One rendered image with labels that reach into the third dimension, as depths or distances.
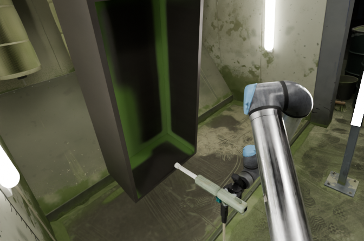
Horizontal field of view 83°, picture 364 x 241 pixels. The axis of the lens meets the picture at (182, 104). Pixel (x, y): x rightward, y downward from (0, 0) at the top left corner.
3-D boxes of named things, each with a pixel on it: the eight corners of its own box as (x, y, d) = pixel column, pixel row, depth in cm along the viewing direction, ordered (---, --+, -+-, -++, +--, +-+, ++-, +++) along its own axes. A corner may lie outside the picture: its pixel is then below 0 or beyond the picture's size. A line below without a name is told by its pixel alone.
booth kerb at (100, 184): (52, 225, 176) (45, 215, 170) (51, 224, 177) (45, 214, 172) (233, 101, 329) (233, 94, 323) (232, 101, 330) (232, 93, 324)
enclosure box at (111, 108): (108, 172, 153) (47, -13, 85) (167, 132, 188) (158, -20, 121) (135, 203, 133) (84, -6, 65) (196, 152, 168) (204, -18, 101)
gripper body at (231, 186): (236, 205, 112) (247, 192, 120) (237, 193, 109) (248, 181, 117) (224, 197, 117) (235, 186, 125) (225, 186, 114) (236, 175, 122)
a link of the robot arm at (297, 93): (316, 70, 75) (280, 148, 128) (279, 74, 77) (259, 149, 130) (329, 95, 68) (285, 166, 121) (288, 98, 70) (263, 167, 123)
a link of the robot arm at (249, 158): (260, 143, 126) (260, 160, 130) (241, 144, 128) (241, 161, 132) (264, 151, 117) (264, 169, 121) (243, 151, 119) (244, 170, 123)
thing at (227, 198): (246, 232, 107) (248, 200, 98) (241, 239, 104) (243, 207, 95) (181, 185, 140) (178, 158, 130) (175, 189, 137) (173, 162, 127)
